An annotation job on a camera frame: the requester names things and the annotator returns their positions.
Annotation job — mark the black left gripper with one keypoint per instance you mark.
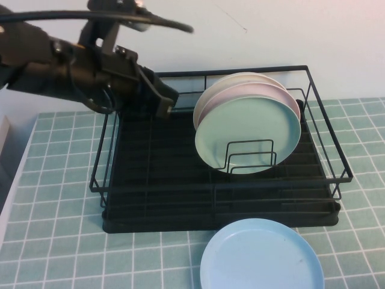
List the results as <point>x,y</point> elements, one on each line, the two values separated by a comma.
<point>120,72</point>

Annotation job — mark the mint green plate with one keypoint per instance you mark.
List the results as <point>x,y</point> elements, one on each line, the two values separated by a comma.
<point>255,126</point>

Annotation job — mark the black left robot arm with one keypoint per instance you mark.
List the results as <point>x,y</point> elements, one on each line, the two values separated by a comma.
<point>30,60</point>

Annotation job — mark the black dish drying rack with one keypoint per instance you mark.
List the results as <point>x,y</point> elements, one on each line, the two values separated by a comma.
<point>168,144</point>

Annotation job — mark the cream white plate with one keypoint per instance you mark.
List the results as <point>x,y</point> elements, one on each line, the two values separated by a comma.
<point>228,79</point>

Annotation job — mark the pink plate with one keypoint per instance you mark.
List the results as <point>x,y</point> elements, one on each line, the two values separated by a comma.
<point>240,90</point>

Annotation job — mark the light blue plate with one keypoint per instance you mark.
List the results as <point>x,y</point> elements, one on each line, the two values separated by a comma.
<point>261,259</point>

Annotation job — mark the green checked tablecloth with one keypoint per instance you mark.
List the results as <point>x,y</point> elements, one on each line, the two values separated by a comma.
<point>60,241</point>

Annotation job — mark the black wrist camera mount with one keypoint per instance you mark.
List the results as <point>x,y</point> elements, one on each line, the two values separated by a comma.
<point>96,30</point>

